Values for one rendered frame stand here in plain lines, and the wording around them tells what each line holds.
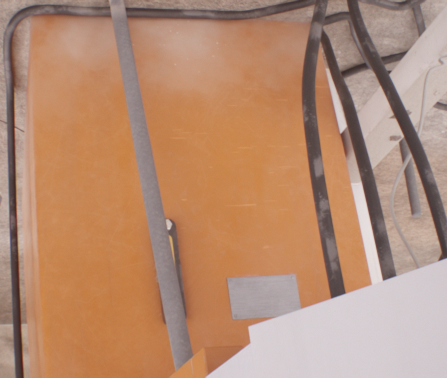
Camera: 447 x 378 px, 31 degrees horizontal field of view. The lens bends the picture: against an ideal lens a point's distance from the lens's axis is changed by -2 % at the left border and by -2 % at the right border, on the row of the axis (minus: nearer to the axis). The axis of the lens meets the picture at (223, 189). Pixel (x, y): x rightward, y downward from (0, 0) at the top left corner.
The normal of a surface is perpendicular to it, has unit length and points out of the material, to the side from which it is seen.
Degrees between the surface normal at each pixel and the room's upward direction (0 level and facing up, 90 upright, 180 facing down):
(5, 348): 90
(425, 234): 0
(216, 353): 90
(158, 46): 90
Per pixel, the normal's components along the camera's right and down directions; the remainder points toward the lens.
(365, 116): -0.95, 0.00
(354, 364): -0.62, -0.24
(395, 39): 0.13, 0.91
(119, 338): 0.23, -0.43
